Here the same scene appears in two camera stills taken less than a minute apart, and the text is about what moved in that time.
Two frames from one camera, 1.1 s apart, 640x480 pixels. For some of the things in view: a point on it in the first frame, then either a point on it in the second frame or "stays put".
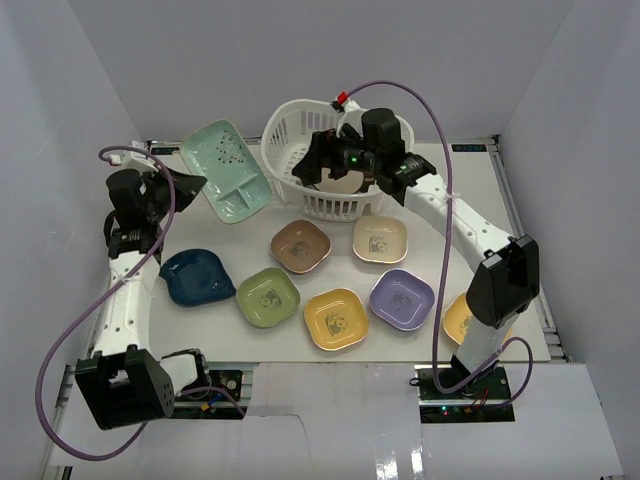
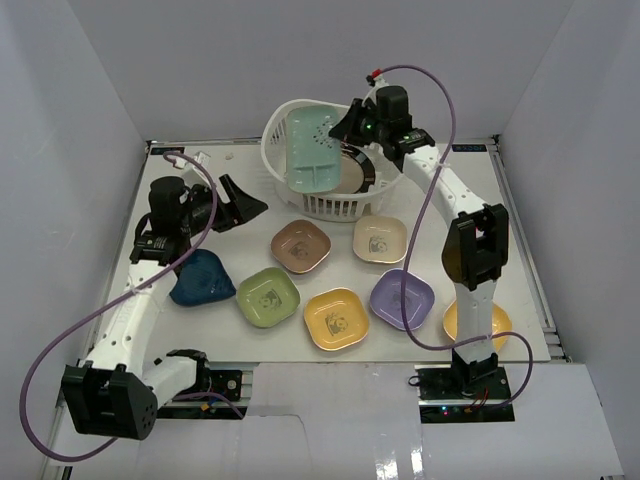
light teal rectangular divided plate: [219, 151] → [314, 159]
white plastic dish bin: [287, 133] stays put
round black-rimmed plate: [353, 182] stays put
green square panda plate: [268, 297] stays put
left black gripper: [170, 187] → [226, 208]
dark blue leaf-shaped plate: [196, 276] stays put
